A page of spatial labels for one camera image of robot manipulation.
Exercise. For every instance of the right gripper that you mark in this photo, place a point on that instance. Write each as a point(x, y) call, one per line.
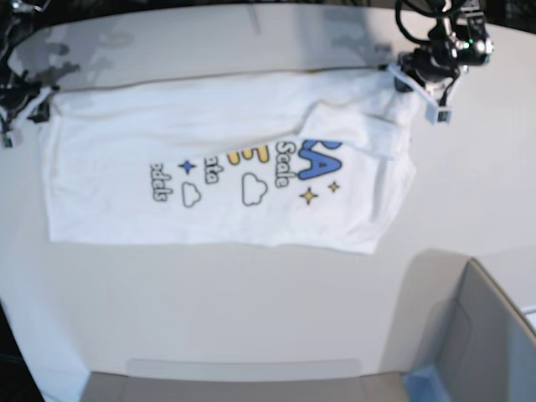
point(23, 101)

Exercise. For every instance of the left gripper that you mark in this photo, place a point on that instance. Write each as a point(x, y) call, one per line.
point(418, 72)

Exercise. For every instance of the white printed t-shirt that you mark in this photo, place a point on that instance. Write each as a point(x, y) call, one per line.
point(315, 159)

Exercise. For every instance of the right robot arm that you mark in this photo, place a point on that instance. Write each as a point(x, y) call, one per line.
point(17, 23)

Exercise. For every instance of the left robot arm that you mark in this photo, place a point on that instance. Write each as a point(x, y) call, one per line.
point(459, 37)

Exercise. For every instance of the grey bin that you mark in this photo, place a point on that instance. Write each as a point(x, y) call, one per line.
point(456, 335)

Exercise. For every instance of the grey front tray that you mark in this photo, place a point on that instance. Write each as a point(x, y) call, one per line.
point(321, 380)

